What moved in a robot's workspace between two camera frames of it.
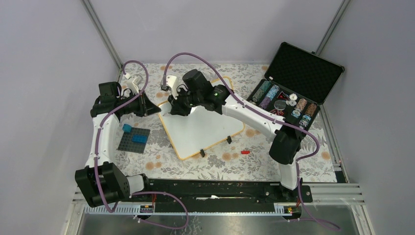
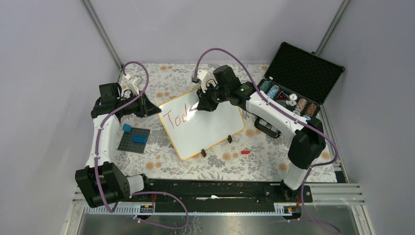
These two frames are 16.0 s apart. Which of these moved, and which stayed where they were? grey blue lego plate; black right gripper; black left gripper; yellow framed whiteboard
Moved: black right gripper
Stayed: black left gripper; grey blue lego plate; yellow framed whiteboard
